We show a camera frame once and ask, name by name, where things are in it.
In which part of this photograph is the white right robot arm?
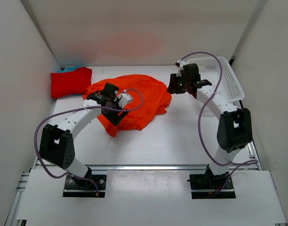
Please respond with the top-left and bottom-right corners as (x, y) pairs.
(167, 63), (253, 183)

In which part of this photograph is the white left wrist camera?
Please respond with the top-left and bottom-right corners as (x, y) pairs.
(118, 89), (133, 109)

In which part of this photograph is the orange t shirt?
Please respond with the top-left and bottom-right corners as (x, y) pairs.
(82, 74), (171, 137)

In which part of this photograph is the red t shirt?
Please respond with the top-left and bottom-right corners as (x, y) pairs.
(50, 67), (92, 98)

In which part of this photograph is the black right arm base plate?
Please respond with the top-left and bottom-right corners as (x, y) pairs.
(187, 173), (236, 199)

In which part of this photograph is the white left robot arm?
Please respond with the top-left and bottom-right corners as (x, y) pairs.
(39, 83), (133, 184)

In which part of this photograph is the teal t shirt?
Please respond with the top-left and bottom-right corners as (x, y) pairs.
(55, 66), (79, 73)

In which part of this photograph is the white wire rack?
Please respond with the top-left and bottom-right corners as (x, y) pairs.
(186, 56), (245, 103)

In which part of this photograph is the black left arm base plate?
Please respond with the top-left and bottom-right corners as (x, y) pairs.
(63, 173), (107, 198)

